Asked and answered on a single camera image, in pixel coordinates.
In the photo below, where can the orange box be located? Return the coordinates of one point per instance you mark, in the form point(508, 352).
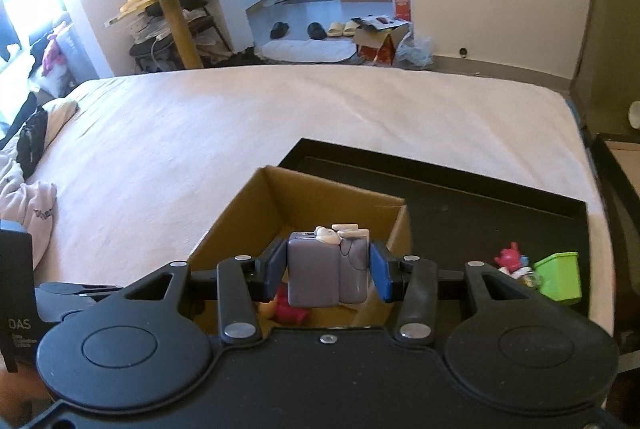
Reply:
point(401, 4)

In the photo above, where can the black tray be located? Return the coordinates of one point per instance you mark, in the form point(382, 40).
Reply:
point(475, 229)

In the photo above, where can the grey block toy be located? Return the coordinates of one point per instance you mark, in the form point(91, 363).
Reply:
point(312, 269)

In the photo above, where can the stack of papers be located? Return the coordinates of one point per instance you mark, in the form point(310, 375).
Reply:
point(150, 28)

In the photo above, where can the white floor mat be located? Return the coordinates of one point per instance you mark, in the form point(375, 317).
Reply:
point(305, 51)

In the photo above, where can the yellow round table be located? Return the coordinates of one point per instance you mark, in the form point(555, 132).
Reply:
point(182, 34)

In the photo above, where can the green plastic container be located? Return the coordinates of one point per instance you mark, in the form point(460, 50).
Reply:
point(560, 276)

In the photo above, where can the beige pillow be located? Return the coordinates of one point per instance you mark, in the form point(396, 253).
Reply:
point(60, 113)

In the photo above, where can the small white yellow toy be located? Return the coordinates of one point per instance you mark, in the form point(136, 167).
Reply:
point(530, 274)

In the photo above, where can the black slipper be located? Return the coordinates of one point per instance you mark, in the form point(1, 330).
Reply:
point(280, 30)
point(316, 31)

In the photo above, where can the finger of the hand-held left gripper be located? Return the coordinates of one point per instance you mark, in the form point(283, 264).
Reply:
point(65, 296)

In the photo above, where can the clear plastic bag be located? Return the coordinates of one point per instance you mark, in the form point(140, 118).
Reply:
point(416, 53)

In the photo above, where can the black chair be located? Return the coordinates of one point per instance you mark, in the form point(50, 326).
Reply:
point(150, 53)

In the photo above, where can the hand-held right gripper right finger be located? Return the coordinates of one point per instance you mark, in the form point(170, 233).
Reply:
point(382, 271)

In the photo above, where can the magenta figure toy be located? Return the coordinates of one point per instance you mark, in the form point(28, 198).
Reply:
point(289, 310)

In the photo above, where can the black cloth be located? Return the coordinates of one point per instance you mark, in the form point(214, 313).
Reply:
point(31, 141)

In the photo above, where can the open cardboard box with papers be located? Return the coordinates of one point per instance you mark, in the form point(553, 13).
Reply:
point(375, 44)

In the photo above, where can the beige slipper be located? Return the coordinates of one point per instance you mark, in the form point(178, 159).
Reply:
point(335, 29)
point(350, 27)

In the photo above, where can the brown headboard panel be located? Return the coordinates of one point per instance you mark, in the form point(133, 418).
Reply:
point(610, 34)

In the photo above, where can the brown cardboard box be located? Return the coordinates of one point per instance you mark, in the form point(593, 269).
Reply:
point(320, 199)

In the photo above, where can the pink cloth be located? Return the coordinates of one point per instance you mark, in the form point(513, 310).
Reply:
point(51, 55)

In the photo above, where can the small red yellow figure toy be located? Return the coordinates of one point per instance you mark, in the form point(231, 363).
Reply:
point(507, 255)

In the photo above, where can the white hoodie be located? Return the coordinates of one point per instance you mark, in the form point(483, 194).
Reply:
point(30, 214)

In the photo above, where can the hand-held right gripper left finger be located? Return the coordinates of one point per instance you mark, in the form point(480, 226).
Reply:
point(274, 271)

